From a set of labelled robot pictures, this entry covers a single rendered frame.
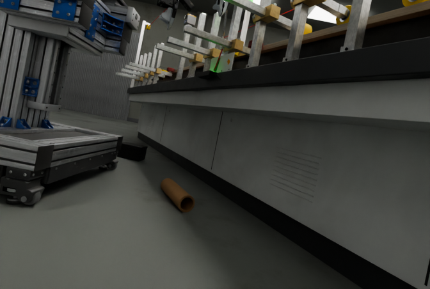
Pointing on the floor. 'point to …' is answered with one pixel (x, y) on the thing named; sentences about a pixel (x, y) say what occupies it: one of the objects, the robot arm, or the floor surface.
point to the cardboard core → (178, 195)
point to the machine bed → (316, 174)
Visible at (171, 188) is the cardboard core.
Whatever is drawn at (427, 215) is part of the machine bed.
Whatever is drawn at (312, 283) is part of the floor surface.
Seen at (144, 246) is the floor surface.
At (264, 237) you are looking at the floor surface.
